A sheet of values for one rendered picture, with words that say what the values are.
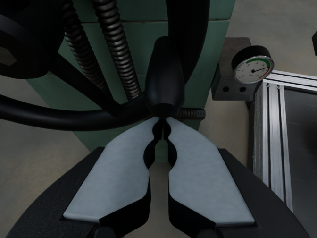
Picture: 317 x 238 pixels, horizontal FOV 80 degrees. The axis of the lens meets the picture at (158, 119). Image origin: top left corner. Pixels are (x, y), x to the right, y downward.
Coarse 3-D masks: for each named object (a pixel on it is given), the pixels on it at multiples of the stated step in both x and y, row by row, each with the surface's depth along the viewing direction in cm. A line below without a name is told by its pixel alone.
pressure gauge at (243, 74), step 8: (248, 48) 31; (256, 48) 30; (264, 48) 31; (240, 56) 31; (248, 56) 30; (256, 56) 29; (264, 56) 29; (232, 64) 33; (240, 64) 31; (248, 64) 31; (256, 64) 31; (264, 64) 31; (272, 64) 30; (240, 72) 33; (248, 72) 32; (256, 72) 32; (264, 72) 32; (240, 80) 34; (248, 80) 34; (256, 80) 34
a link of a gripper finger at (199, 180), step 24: (168, 120) 12; (168, 144) 10; (192, 144) 10; (192, 168) 8; (216, 168) 8; (168, 192) 8; (192, 192) 7; (216, 192) 7; (192, 216) 7; (216, 216) 6; (240, 216) 6
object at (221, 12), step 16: (80, 0) 29; (128, 0) 29; (144, 0) 29; (160, 0) 29; (224, 0) 29; (80, 16) 31; (96, 16) 31; (128, 16) 31; (144, 16) 31; (160, 16) 31; (224, 16) 31
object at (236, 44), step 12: (228, 48) 41; (240, 48) 41; (228, 60) 39; (216, 72) 41; (228, 72) 37; (216, 84) 40; (228, 84) 39; (240, 84) 39; (252, 84) 39; (216, 96) 42; (228, 96) 42; (240, 96) 42
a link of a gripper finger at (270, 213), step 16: (224, 160) 9; (240, 176) 8; (256, 176) 8; (240, 192) 7; (256, 192) 7; (272, 192) 7; (256, 208) 6; (272, 208) 6; (288, 208) 6; (256, 224) 6; (272, 224) 6; (288, 224) 6
